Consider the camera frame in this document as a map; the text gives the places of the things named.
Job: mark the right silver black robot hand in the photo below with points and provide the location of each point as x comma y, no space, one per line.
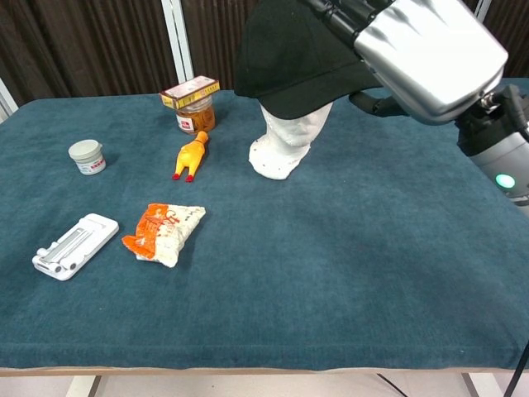
430,58

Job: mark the black baseball cap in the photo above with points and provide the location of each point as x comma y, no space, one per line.
297,58

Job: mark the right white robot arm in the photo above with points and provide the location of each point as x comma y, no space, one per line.
496,149

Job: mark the white mannequin head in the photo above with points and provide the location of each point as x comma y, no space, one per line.
285,144

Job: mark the glass jar amber contents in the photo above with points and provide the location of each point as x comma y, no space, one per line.
198,120

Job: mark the small red gold box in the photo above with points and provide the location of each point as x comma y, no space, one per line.
190,92

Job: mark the blue table cloth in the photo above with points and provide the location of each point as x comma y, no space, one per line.
289,269

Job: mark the yellow rubber chicken toy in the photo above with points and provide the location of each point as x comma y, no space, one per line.
190,157

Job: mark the orange white snack bag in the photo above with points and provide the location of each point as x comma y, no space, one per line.
165,233

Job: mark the table leg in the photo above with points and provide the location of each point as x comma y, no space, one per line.
471,384
82,386

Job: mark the dark brown curtain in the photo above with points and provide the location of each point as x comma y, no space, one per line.
82,45

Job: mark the small white grey jar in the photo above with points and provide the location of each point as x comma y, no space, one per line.
87,159

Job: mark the white folding phone stand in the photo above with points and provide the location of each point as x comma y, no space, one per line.
72,248

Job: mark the white frame post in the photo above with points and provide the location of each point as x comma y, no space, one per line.
177,41
7,101

